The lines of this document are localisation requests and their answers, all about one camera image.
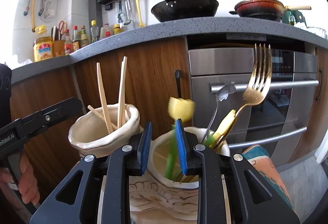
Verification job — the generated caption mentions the wooden chopstick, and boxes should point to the wooden chopstick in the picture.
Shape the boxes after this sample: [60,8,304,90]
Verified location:
[121,56,127,126]
[96,63,113,134]
[88,105,117,130]
[117,56,127,128]

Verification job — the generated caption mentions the cream ceramic double utensil holder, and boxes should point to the cream ceramic double utensil holder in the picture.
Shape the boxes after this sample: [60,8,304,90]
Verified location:
[67,102,231,222]

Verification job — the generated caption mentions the green kettle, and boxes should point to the green kettle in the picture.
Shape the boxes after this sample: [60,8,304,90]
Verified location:
[282,10,307,26]

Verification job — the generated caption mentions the yellow tulip green handle utensil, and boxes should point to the yellow tulip green handle utensil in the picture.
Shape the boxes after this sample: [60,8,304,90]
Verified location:
[163,96,196,180]

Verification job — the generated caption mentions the gold fork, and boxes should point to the gold fork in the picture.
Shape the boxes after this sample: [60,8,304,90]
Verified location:
[209,44,272,151]

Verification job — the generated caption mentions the red cap sauce bottle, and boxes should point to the red cap sauce bottle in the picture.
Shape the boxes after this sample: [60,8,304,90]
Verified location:
[64,29,73,55]

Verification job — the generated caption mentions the wooden cabinet door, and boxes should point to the wooden cabinet door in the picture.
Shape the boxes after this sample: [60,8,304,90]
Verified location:
[74,37,191,138]

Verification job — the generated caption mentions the dark sauce bottle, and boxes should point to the dark sauce bottle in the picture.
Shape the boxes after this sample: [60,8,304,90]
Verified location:
[72,25,80,52]

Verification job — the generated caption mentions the yellow hanging spatula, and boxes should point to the yellow hanging spatula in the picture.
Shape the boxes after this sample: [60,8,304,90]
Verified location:
[135,0,145,28]

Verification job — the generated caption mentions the stainless steel oven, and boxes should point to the stainless steel oven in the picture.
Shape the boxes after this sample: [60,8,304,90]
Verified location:
[187,34,319,166]

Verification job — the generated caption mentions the person's left hand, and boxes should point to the person's left hand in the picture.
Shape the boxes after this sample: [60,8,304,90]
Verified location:
[1,151,40,210]

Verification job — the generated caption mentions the brown frying pan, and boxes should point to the brown frying pan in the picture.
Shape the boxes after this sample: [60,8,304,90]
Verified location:
[229,0,311,21]

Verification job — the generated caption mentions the black wok with wooden handle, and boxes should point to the black wok with wooden handle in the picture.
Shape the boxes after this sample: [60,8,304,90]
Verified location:
[151,0,219,22]

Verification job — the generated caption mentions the silver spoon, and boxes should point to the silver spoon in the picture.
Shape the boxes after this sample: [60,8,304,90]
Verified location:
[201,82,236,142]

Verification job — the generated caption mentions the brown utensil cup with scissors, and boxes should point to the brown utensil cup with scissors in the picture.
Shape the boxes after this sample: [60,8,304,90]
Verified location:
[51,20,67,58]

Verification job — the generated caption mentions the grey stone countertop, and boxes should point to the grey stone countertop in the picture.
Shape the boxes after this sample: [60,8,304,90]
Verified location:
[11,17,327,85]

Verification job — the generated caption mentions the yellow lidded jar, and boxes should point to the yellow lidded jar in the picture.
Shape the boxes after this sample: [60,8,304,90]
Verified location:
[33,36,54,62]

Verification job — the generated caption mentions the yellow cap oil bottle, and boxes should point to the yellow cap oil bottle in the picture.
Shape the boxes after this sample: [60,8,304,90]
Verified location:
[90,20,99,43]

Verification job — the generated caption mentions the quilted horse print table mat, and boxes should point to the quilted horse print table mat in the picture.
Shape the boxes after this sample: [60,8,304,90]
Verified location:
[242,145,293,208]

